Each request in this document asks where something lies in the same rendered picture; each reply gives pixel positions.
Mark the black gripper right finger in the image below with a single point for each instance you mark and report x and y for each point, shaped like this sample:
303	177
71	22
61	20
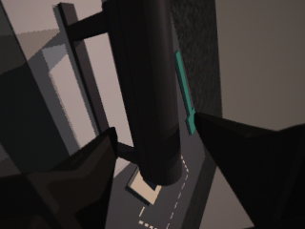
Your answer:
259	164

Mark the green small trowel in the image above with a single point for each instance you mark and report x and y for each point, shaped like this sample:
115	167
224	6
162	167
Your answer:
182	80

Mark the tan square tile with black center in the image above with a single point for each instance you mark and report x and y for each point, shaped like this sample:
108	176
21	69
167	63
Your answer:
144	188

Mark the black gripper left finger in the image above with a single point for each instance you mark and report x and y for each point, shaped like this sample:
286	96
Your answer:
74	194

